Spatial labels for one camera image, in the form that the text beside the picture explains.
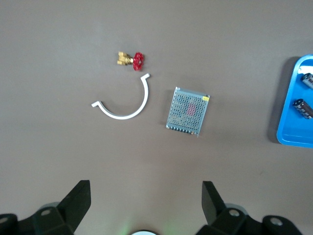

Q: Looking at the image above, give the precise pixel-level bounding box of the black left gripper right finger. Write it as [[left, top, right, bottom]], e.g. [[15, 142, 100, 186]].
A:
[[201, 181, 304, 235]]

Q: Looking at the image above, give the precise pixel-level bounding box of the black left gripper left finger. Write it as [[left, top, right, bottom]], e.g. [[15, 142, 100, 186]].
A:
[[0, 180, 91, 235]]

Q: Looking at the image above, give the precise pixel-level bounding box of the dark ribbed rectangular component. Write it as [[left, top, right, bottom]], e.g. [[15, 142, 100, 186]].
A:
[[292, 98, 313, 120]]

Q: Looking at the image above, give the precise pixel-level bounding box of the dark brown cylindrical capacitor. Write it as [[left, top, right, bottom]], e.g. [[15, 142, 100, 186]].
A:
[[300, 72, 313, 90]]

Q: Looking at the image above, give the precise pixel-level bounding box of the metal mesh power supply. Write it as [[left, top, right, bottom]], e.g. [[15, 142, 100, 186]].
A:
[[165, 86, 211, 138]]

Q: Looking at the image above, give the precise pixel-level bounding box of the blue plastic tray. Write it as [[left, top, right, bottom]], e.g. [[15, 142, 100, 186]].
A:
[[276, 54, 313, 147]]

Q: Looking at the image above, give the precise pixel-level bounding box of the brown table cover mat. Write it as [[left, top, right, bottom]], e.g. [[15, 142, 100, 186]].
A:
[[0, 0, 313, 235]]

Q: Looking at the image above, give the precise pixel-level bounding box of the brass valve red handwheel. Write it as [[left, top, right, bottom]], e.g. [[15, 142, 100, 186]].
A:
[[116, 50, 145, 72]]

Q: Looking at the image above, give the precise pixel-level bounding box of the white curved plastic bracket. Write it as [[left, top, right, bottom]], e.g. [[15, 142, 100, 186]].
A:
[[91, 72, 152, 120]]

